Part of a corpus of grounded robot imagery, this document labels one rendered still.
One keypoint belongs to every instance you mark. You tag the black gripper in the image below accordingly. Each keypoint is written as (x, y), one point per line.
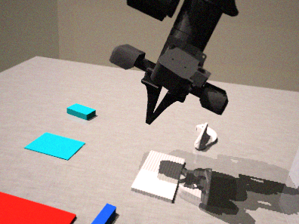
(211, 97)

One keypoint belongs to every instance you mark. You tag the small cyan rectangular block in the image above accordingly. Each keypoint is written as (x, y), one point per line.
(80, 111)

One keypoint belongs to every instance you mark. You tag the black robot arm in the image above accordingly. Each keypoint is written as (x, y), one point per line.
(178, 70)

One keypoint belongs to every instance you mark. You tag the cyan flat square plate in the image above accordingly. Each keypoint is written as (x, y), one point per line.
(57, 146)

